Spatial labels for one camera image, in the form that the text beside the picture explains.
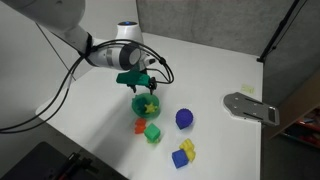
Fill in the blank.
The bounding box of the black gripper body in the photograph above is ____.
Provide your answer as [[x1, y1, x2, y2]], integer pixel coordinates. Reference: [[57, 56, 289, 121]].
[[135, 62, 152, 84]]

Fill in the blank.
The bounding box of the yellow spiky rubber doll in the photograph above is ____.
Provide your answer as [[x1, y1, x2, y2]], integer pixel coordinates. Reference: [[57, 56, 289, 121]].
[[143, 101, 159, 115]]

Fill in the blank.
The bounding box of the green plastic bowl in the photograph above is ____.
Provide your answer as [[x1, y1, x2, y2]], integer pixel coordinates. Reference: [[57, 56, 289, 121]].
[[131, 92, 161, 120]]

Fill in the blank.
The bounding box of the teal rubber doll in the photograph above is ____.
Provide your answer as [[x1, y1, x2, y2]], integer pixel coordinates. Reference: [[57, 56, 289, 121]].
[[134, 99, 146, 115]]

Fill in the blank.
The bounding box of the orange rubber toy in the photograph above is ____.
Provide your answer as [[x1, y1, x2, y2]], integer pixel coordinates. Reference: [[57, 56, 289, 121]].
[[134, 117, 148, 135]]

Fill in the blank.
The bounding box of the purple bumpy ball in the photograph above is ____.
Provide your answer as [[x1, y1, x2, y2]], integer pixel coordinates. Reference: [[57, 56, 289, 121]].
[[175, 108, 195, 131]]

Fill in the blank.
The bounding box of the green soft cube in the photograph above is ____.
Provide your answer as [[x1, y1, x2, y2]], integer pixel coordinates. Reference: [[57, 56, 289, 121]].
[[143, 123, 162, 141]]

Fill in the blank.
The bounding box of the yellow rubber toy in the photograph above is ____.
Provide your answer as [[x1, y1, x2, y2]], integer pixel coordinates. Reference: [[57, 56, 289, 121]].
[[178, 138, 197, 163]]

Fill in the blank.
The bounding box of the blue soft cube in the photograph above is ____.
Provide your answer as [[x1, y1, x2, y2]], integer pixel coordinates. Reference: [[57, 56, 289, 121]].
[[171, 148, 190, 170]]

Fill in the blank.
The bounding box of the grey metal mounting plate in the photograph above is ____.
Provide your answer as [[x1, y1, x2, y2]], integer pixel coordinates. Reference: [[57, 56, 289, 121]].
[[222, 91, 280, 127]]

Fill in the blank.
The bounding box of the pale yellow sticky note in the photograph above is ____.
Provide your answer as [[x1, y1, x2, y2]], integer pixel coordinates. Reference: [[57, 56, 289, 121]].
[[241, 84, 255, 95]]

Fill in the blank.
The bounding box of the black platform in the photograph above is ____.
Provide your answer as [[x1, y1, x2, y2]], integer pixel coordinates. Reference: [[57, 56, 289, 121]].
[[0, 141, 129, 180]]

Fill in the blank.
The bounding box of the black tripod pole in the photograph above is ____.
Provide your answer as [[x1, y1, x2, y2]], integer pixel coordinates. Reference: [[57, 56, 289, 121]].
[[256, 0, 303, 64]]

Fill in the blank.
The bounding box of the wooden toy shelf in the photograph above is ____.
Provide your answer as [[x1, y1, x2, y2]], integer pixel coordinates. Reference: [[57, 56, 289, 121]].
[[266, 71, 320, 149]]

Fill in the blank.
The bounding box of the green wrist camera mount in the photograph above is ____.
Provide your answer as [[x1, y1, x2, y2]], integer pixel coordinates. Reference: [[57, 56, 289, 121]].
[[115, 64, 151, 87]]

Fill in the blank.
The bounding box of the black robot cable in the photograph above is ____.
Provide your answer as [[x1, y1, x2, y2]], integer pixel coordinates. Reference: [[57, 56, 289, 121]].
[[0, 38, 175, 135]]

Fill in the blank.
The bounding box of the black camera stand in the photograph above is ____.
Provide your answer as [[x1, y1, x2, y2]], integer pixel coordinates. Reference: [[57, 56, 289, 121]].
[[49, 150, 100, 180]]

